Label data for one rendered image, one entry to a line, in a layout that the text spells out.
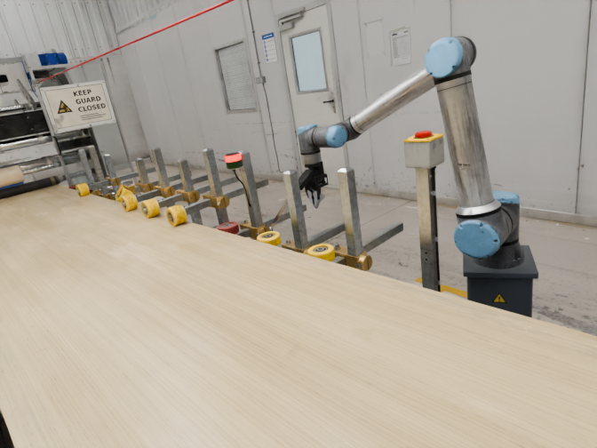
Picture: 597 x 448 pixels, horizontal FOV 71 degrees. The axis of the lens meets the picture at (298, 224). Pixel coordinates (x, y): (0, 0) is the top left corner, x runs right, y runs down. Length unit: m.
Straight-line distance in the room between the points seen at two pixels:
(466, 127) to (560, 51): 2.24
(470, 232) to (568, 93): 2.28
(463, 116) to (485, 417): 1.00
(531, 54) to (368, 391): 3.26
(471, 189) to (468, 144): 0.15
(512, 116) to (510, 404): 3.24
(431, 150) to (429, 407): 0.57
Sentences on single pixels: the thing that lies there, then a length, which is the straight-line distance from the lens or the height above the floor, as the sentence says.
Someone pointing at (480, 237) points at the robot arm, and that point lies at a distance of 1.53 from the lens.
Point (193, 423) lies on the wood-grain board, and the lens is 0.78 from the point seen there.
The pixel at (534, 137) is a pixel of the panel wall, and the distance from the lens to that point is 3.80.
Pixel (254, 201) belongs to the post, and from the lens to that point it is 1.63.
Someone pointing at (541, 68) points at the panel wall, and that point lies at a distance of 3.72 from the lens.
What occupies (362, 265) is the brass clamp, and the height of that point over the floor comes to 0.83.
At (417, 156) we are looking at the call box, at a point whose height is 1.18.
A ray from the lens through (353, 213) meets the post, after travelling 1.26.
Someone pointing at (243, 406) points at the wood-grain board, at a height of 0.90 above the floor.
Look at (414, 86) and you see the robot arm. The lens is 1.69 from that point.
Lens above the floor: 1.41
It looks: 19 degrees down
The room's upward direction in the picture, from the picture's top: 9 degrees counter-clockwise
